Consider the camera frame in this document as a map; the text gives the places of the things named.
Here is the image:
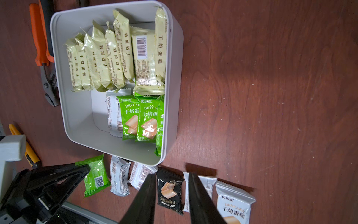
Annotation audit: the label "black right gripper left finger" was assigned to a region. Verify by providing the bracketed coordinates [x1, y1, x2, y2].
[119, 174, 157, 224]

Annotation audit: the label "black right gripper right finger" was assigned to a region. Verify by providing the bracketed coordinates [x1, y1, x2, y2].
[188, 173, 226, 224]

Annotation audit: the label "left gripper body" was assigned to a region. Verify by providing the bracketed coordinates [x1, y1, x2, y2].
[1, 163, 90, 224]

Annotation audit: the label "black cookie packet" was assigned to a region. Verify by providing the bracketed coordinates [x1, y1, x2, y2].
[156, 167, 184, 216]

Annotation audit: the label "green cookie packet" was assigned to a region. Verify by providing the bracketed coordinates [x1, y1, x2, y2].
[134, 93, 159, 143]
[155, 95, 165, 157]
[75, 154, 111, 197]
[117, 95, 139, 140]

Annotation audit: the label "grey storage box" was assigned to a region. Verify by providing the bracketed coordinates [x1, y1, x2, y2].
[50, 1, 184, 166]

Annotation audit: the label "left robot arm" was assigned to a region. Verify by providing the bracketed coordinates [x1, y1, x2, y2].
[1, 135, 90, 224]

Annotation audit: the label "pale yellow cookie packet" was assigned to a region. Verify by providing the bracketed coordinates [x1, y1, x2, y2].
[65, 38, 84, 92]
[75, 33, 93, 91]
[105, 21, 125, 89]
[91, 20, 115, 90]
[130, 27, 165, 96]
[84, 32, 108, 92]
[113, 10, 135, 83]

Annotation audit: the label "orange handled groove pliers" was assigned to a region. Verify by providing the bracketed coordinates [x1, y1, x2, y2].
[29, 1, 60, 107]

